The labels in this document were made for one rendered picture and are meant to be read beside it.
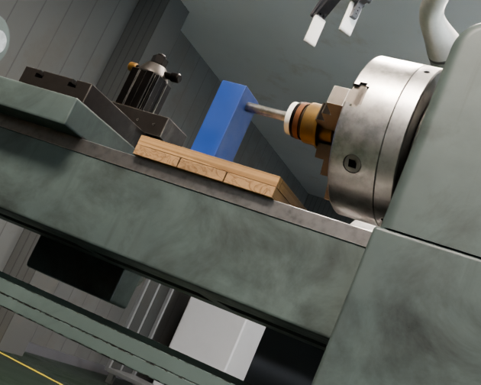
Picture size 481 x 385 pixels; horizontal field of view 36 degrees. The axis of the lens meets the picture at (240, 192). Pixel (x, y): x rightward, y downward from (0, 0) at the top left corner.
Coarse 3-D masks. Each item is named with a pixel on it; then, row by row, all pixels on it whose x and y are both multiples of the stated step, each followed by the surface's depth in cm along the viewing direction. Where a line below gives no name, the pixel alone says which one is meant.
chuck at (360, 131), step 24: (360, 72) 134; (384, 72) 133; (408, 72) 132; (384, 96) 129; (360, 120) 129; (384, 120) 128; (336, 144) 131; (360, 144) 129; (336, 168) 133; (360, 168) 130; (336, 192) 136; (360, 192) 132; (360, 216) 138
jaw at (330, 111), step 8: (336, 88) 136; (344, 88) 135; (360, 88) 132; (336, 96) 135; (344, 96) 134; (352, 96) 132; (360, 96) 132; (328, 104) 135; (336, 104) 134; (352, 104) 132; (360, 104) 131; (320, 112) 143; (328, 112) 139; (336, 112) 137; (320, 120) 143; (328, 120) 141; (336, 120) 140; (328, 128) 144
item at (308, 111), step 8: (304, 104) 149; (312, 104) 148; (320, 104) 148; (296, 112) 148; (304, 112) 148; (312, 112) 146; (296, 120) 148; (304, 120) 147; (312, 120) 146; (296, 128) 148; (304, 128) 147; (312, 128) 146; (320, 128) 146; (296, 136) 150; (304, 136) 148; (312, 136) 146; (320, 136) 147; (328, 136) 146; (312, 144) 149
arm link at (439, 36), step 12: (432, 0) 184; (444, 0) 184; (420, 12) 192; (432, 12) 188; (420, 24) 197; (432, 24) 193; (444, 24) 195; (432, 36) 196; (444, 36) 196; (456, 36) 199; (432, 48) 200; (444, 48) 198; (432, 60) 203; (444, 60) 201
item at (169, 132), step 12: (120, 108) 172; (132, 108) 171; (132, 120) 170; (144, 120) 169; (156, 120) 168; (168, 120) 167; (144, 132) 168; (156, 132) 167; (168, 132) 168; (180, 132) 172; (180, 144) 174
